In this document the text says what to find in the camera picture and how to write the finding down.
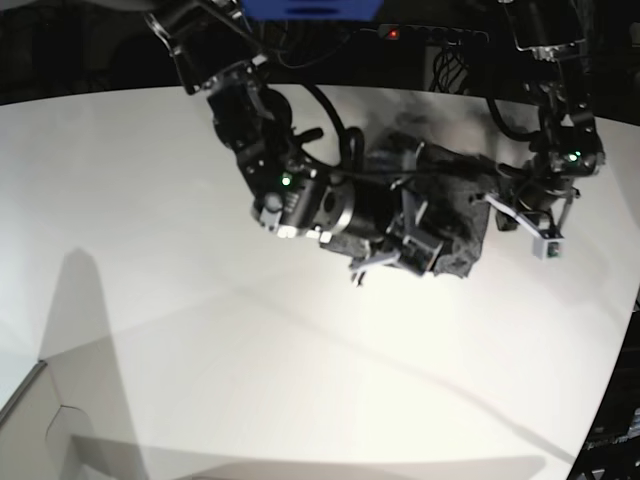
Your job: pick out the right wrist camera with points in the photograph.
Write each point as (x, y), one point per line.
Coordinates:
(419, 257)

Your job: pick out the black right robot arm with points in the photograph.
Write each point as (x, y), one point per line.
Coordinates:
(217, 54)

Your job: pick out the white power strip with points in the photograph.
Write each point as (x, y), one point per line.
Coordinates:
(431, 34)

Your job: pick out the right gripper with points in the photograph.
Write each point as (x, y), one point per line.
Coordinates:
(405, 221)

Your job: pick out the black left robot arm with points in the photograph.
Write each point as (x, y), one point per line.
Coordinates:
(566, 147)

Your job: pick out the blue box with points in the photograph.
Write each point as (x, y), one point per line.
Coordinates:
(356, 10)

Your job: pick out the grey t-shirt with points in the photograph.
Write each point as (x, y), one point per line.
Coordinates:
(453, 183)

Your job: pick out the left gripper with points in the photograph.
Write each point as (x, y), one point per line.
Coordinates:
(537, 220)

